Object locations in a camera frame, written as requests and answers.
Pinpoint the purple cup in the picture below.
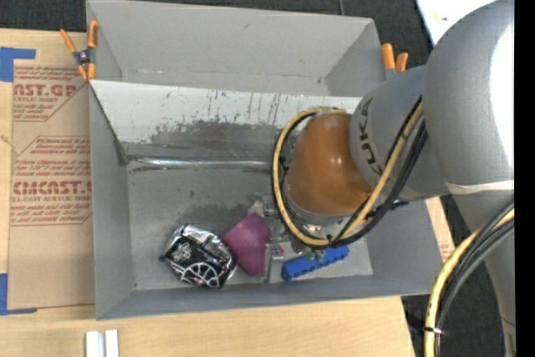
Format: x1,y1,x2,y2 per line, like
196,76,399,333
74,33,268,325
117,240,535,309
222,212,273,277

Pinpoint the brown cardboard board, red print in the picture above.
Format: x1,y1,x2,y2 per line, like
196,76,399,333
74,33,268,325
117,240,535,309
0,28,98,315

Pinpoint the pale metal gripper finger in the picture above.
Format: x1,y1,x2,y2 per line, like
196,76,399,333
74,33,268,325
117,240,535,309
265,242,290,284
251,195,280,219

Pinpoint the grey metal bin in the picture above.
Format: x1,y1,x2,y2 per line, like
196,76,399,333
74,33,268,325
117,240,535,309
85,0,445,321

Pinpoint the black and silver foil packet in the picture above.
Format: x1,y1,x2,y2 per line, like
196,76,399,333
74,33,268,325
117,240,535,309
160,222,238,290

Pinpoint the blue toothed block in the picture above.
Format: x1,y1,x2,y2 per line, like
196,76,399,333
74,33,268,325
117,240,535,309
280,244,351,283

